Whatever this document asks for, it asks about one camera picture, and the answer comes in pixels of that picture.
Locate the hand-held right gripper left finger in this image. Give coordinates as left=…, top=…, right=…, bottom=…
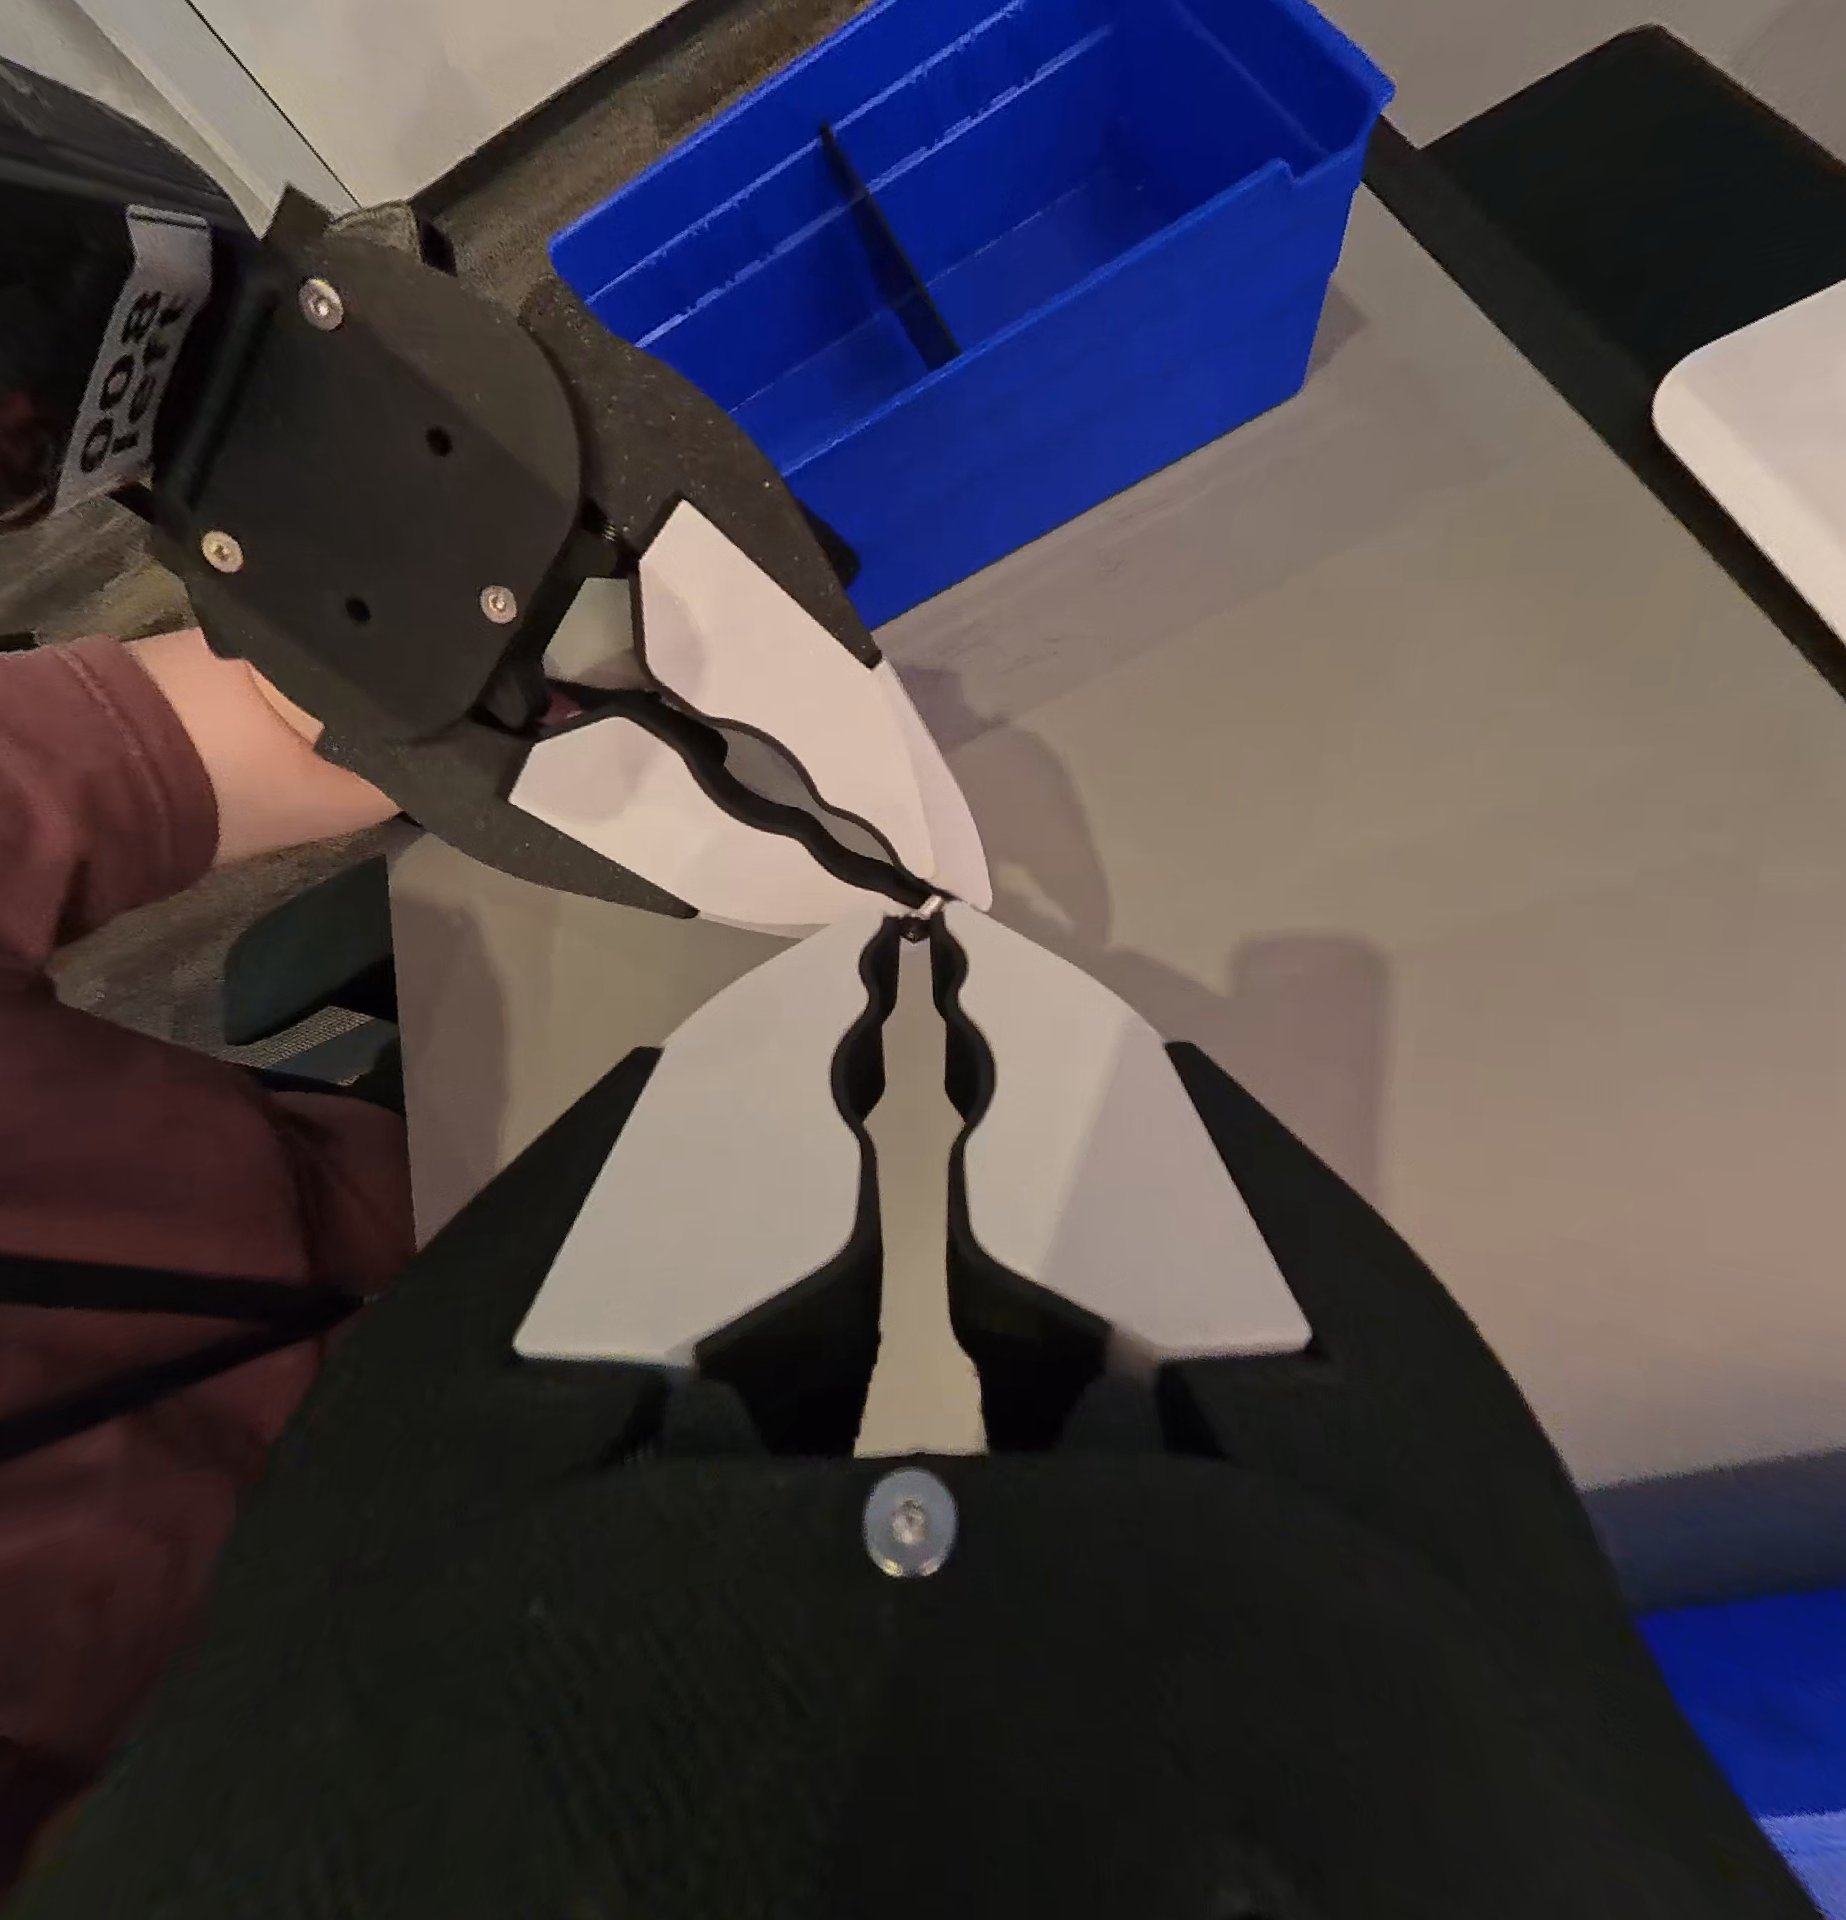
left=514, top=905, right=907, bottom=1454

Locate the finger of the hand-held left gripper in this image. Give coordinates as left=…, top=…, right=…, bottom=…
left=507, top=706, right=909, bottom=923
left=624, top=498, right=996, bottom=914

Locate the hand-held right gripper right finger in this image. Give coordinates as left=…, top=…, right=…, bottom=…
left=921, top=904, right=1315, bottom=1454

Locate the blue plastic bin with divider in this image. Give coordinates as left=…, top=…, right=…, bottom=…
left=549, top=0, right=1397, bottom=632

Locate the plain blue plastic bin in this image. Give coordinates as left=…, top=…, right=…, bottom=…
left=1636, top=1596, right=1846, bottom=1920

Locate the person's left forearm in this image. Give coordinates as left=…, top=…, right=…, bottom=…
left=128, top=629, right=401, bottom=871

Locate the dark desk pad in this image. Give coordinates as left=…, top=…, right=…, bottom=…
left=1365, top=27, right=1846, bottom=662

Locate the black chair frame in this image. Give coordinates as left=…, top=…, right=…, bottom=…
left=226, top=855, right=407, bottom=1112

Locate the black body strap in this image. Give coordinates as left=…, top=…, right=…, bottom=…
left=0, top=1250, right=362, bottom=1478

